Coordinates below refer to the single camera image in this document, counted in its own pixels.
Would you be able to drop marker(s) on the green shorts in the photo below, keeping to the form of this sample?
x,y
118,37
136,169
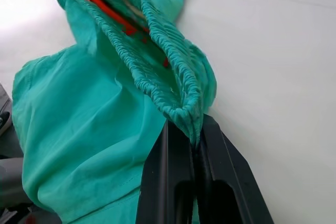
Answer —
x,y
78,129

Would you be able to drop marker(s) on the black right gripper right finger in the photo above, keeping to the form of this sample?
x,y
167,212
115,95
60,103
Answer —
x,y
225,182

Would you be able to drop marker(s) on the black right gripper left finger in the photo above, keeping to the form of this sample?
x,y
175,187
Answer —
x,y
168,171

